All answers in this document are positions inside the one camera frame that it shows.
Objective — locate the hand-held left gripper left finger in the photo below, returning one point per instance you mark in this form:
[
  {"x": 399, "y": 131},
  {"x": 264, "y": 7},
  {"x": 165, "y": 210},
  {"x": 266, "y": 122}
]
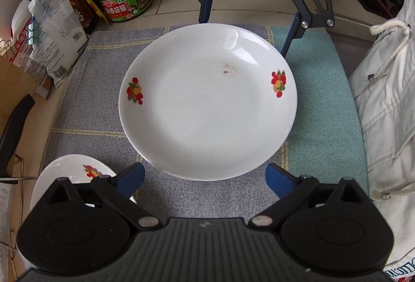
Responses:
[{"x": 133, "y": 176}]

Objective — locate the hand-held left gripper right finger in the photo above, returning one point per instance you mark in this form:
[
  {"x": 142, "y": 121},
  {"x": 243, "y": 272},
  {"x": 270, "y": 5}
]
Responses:
[{"x": 277, "y": 178}]

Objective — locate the white floral plate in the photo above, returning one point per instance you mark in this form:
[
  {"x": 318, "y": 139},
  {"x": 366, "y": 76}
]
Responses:
[
  {"x": 201, "y": 113},
  {"x": 64, "y": 168}
]

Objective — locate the blue grey checkered towel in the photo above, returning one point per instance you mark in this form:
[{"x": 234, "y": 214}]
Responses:
[{"x": 97, "y": 106}]

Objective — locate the white jacket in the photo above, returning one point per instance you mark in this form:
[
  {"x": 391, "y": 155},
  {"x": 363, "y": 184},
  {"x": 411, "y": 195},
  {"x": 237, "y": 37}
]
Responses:
[{"x": 389, "y": 139}]

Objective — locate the wooden cutting board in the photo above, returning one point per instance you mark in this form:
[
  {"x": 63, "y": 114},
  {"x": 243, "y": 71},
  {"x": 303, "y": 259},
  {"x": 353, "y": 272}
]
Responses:
[{"x": 13, "y": 84}]

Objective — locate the white plastic bag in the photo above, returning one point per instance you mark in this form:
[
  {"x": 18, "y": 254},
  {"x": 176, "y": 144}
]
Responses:
[{"x": 55, "y": 25}]

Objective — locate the red white packet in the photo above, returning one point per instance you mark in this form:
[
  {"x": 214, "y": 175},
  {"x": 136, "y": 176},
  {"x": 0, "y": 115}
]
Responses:
[{"x": 19, "y": 41}]

